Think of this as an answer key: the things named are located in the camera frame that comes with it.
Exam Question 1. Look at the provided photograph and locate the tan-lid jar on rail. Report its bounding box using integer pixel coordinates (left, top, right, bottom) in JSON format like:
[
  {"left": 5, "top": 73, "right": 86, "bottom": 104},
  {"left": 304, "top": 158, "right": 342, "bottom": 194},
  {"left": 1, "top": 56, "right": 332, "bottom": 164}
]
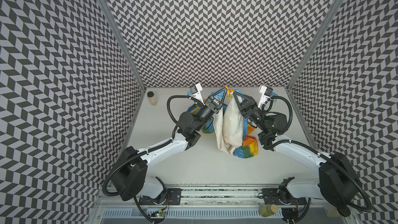
[{"left": 259, "top": 204, "right": 278, "bottom": 217}]

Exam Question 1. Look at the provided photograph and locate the rainbow coloured jacket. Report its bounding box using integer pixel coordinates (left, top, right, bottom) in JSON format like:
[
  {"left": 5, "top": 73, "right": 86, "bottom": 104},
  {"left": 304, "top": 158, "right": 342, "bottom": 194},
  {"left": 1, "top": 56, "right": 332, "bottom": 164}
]
[{"left": 200, "top": 86, "right": 259, "bottom": 159}]

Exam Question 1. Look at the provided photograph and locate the aluminium front rail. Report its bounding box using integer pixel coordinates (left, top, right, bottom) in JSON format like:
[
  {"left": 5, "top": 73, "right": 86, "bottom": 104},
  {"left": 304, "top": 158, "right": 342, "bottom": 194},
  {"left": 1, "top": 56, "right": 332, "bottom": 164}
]
[{"left": 96, "top": 185, "right": 352, "bottom": 209}]

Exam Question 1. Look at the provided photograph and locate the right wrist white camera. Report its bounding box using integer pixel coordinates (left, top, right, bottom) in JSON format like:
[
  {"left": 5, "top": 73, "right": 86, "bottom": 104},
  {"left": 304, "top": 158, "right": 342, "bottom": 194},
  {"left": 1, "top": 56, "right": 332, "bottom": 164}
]
[{"left": 258, "top": 86, "right": 273, "bottom": 108}]

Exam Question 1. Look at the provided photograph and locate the black-lid jar back left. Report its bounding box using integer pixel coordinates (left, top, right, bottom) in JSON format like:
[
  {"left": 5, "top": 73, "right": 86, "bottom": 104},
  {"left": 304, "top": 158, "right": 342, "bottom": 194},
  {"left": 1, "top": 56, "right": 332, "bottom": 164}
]
[{"left": 147, "top": 91, "right": 158, "bottom": 106}]

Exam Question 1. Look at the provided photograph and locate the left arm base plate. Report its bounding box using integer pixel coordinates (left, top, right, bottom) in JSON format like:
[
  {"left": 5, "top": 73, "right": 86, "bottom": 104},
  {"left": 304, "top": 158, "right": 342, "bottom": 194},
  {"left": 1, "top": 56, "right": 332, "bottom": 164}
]
[{"left": 139, "top": 188, "right": 182, "bottom": 205}]

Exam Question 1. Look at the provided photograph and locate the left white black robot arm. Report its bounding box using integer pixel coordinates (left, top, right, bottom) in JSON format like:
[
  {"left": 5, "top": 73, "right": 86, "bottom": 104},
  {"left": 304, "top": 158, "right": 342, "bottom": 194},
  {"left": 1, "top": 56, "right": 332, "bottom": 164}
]
[{"left": 102, "top": 85, "right": 228, "bottom": 204}]

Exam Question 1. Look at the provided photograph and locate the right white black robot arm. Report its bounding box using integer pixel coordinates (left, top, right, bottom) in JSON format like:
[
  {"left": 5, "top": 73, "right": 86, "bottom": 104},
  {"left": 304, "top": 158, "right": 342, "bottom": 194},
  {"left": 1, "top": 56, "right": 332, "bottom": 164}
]
[{"left": 233, "top": 91, "right": 372, "bottom": 217}]

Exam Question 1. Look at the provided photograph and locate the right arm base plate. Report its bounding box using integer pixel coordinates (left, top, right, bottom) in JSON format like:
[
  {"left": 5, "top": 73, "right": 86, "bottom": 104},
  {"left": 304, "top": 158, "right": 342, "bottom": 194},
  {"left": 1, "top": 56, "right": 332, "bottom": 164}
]
[{"left": 257, "top": 188, "right": 307, "bottom": 206}]

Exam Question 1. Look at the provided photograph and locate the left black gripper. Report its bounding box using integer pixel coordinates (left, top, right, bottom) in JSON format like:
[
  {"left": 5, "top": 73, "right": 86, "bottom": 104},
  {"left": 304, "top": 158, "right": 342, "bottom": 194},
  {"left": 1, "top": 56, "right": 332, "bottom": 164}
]
[{"left": 192, "top": 86, "right": 226, "bottom": 131}]

